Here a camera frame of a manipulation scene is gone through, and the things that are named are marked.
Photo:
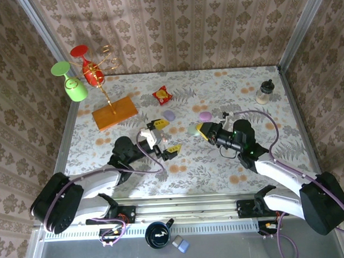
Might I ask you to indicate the peach earbud charging case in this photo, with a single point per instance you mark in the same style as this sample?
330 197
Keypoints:
164 138

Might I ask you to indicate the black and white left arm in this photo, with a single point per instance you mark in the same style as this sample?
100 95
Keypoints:
55 205

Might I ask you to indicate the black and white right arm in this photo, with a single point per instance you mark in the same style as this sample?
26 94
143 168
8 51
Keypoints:
323 205

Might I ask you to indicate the red snack packet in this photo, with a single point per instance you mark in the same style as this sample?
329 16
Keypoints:
162 95

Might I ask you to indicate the floral patterned tablecloth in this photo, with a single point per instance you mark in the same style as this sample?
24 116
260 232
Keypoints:
191 176

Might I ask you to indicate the glass jar with black lid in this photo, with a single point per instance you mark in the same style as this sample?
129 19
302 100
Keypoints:
262 98

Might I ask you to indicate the aluminium base crossbeam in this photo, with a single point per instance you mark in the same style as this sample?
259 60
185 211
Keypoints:
187 208

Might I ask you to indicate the green wine glass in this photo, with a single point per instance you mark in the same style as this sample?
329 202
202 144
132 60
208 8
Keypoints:
76 91

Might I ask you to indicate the red wine glass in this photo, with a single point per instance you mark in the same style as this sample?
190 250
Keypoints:
92 76

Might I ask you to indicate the black mug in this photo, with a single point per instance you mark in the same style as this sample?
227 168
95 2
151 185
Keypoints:
151 235

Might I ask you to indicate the small grey box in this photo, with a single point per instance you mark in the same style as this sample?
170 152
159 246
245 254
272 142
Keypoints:
177 240

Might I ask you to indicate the small blue box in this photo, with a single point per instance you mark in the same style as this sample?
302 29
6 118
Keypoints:
184 246

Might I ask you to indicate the grey metal shelf sheet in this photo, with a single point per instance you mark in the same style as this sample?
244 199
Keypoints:
237 249

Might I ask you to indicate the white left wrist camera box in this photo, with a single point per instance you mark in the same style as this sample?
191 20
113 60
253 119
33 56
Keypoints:
149 135

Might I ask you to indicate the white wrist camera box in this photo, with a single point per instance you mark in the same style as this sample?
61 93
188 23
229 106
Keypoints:
225 115
149 135

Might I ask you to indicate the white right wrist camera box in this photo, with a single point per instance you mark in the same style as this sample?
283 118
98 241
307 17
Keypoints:
225 115

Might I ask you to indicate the aluminium table edge rail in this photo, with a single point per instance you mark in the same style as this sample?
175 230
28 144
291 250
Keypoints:
297 112
67 129

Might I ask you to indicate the aluminium frame post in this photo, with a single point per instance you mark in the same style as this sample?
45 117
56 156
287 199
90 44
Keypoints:
305 20
43 31

